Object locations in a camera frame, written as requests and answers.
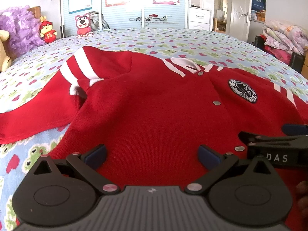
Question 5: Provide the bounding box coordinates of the red varsity jacket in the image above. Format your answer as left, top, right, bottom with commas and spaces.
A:
1, 46, 307, 230

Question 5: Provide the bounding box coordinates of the frog and heart bedspread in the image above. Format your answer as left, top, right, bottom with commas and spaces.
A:
1, 28, 307, 230

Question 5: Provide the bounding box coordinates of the operator right hand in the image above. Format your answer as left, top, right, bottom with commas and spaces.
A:
296, 180, 308, 215

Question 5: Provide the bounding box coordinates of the purple fluffy cushion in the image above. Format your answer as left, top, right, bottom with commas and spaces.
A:
1, 6, 45, 57

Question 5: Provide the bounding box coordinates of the white drawer cabinet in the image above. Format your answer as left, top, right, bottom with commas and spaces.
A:
188, 7, 211, 31

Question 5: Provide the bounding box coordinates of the yellow bear plush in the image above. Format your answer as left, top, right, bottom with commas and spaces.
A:
0, 30, 12, 72

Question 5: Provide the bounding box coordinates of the white door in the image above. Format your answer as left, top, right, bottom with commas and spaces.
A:
227, 0, 252, 42

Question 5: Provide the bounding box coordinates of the pile of folded quilts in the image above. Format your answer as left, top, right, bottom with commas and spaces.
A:
262, 20, 307, 55

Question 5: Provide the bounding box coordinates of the black armchair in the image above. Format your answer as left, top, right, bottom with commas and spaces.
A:
252, 35, 305, 73

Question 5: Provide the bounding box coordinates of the pink strawberry bear plush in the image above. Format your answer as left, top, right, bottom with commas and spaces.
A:
75, 14, 92, 39

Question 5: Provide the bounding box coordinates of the red dressed doll plush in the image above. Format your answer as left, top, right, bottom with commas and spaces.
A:
40, 16, 57, 43

